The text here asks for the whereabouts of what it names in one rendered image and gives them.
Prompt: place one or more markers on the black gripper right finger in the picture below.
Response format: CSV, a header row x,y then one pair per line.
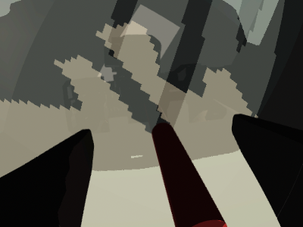
x,y
275,154

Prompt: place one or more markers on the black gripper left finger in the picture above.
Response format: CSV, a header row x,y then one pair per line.
x,y
51,189

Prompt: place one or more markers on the dark red peg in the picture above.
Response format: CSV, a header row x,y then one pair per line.
x,y
190,202

